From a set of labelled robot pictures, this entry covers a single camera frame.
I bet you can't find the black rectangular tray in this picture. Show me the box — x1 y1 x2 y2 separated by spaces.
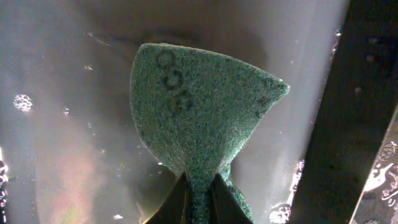
1 1 397 223

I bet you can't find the black round tray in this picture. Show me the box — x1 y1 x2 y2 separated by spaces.
349 111 397 224

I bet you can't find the green and yellow sponge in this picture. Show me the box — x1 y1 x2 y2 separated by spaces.
130 44 290 223

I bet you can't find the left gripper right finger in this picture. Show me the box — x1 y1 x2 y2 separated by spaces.
211 174 252 224

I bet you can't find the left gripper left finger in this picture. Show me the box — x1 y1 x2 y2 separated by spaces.
144 173 190 224

